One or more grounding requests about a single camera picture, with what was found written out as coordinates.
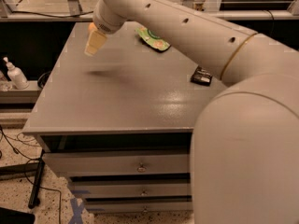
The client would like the top grey drawer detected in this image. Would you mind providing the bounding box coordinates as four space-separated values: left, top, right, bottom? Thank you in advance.
43 151 189 177

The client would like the blue tape cross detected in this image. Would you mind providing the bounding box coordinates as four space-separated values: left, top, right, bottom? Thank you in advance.
68 189 106 224

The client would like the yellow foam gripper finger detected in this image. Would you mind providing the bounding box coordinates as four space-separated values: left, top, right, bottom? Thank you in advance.
84 29 107 56

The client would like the orange fruit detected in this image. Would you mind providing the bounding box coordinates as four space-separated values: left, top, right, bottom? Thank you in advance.
88 22 96 32

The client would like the middle grey drawer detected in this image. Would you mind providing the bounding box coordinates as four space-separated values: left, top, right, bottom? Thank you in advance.
68 180 191 199

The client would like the green snack bag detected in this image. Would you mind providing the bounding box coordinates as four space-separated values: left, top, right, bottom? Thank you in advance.
135 26 171 52

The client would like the white pump bottle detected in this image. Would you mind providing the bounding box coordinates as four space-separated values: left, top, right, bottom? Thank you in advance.
3 57 29 90

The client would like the black floor cable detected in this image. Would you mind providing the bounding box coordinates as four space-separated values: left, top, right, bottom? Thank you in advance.
0 124 63 224

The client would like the grey drawer cabinet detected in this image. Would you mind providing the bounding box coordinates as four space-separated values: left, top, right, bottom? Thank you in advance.
23 22 225 205

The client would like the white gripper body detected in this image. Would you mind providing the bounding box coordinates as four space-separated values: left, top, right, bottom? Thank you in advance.
93 0 126 35

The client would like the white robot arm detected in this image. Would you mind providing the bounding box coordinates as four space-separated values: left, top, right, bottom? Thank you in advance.
87 0 299 224

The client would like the black metal floor bar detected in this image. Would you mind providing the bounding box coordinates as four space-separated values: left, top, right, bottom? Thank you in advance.
28 151 45 209

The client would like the bottom grey drawer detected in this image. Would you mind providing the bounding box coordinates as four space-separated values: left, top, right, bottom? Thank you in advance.
85 200 192 213

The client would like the grey drawer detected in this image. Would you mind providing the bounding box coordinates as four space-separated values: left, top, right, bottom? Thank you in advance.
68 180 191 199
85 200 192 213
43 151 189 177

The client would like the dark tablet corner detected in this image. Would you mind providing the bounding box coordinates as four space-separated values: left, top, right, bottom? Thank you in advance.
0 207 36 224

